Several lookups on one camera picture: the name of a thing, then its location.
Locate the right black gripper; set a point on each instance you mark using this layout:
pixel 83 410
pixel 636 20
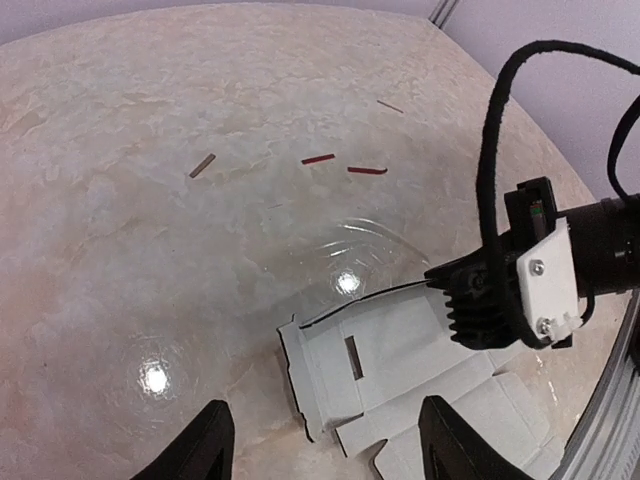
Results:
pixel 605 247

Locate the thin distant tape strip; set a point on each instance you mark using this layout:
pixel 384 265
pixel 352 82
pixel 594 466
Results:
pixel 390 106

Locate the bent red tape strip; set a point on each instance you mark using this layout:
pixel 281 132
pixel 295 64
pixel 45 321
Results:
pixel 367 170

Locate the straight red tape strip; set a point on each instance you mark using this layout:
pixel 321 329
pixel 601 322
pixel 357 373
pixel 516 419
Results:
pixel 317 159

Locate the front aluminium rail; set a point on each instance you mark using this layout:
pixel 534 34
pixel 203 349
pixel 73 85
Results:
pixel 605 442

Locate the white paper box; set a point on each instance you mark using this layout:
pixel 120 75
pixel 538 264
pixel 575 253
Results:
pixel 360 373

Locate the right aluminium frame post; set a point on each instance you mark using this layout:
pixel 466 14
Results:
pixel 442 12

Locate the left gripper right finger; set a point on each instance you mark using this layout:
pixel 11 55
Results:
pixel 453 449

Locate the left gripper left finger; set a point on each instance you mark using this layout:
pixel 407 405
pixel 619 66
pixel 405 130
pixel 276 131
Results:
pixel 204 449

